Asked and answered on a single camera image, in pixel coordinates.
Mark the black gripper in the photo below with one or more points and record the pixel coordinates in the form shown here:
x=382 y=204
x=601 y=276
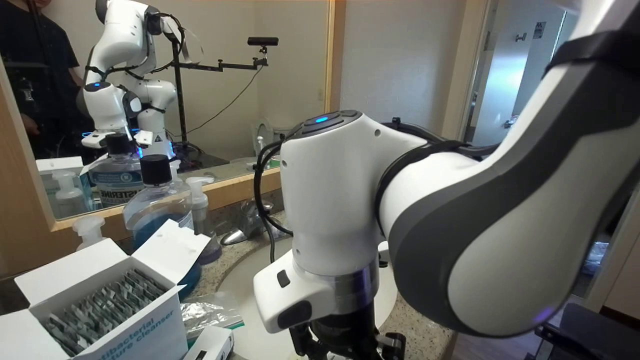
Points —
x=352 y=337

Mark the blue mouthwash bottle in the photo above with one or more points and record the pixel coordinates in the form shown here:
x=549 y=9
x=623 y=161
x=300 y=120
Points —
x=161 y=198

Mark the wood framed mirror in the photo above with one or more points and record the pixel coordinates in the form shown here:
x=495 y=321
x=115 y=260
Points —
x=53 y=97

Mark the small white tube box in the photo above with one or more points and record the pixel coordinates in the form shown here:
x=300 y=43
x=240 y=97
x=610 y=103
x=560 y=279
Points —
x=215 y=343

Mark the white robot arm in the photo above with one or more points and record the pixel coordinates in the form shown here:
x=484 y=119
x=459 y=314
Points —
x=480 y=242

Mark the white oval sink basin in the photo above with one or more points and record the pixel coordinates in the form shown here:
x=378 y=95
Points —
x=290 y=284

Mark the clear plastic zip bag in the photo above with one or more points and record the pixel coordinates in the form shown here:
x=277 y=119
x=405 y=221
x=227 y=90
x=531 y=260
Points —
x=201 y=314

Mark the small clear soap bottle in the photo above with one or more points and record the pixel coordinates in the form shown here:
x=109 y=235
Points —
x=198 y=202

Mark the chrome faucet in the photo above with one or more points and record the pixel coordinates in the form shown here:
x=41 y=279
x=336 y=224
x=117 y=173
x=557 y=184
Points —
x=246 y=224

